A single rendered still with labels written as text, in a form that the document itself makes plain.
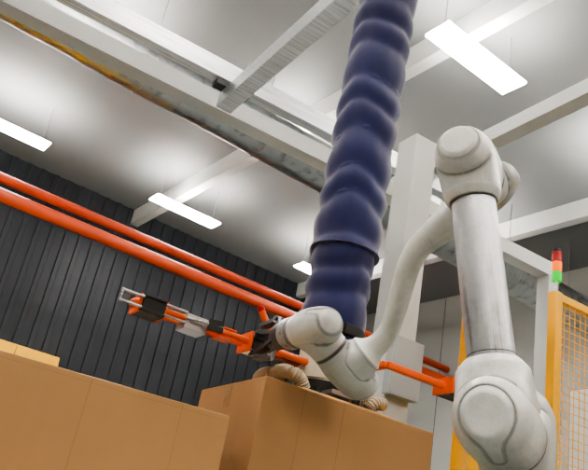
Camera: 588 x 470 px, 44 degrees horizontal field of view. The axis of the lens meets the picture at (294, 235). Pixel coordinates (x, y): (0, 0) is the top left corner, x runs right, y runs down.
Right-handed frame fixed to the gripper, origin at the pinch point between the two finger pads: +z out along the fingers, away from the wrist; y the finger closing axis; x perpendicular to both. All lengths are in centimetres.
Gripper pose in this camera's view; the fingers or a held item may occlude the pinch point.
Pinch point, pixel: (252, 344)
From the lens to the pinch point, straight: 219.6
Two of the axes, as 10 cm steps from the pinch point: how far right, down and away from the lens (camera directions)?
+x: 8.3, 3.6, 4.3
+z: -5.3, 2.6, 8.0
